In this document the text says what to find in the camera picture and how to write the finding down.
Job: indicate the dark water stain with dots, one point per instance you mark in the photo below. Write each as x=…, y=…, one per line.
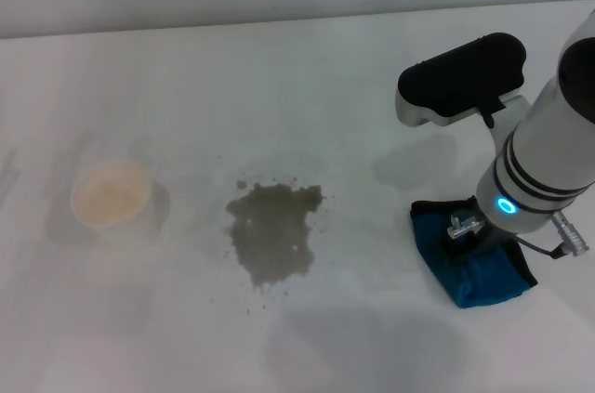
x=272, y=235

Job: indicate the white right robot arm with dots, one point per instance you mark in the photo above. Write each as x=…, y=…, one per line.
x=548, y=133

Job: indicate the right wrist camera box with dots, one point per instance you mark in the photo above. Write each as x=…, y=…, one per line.
x=460, y=72

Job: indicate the blue rag with black trim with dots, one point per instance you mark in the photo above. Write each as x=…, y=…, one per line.
x=483, y=281

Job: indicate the white paper cup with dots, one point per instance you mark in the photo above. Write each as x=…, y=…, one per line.
x=111, y=200

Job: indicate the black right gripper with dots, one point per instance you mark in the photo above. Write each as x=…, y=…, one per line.
x=488, y=239

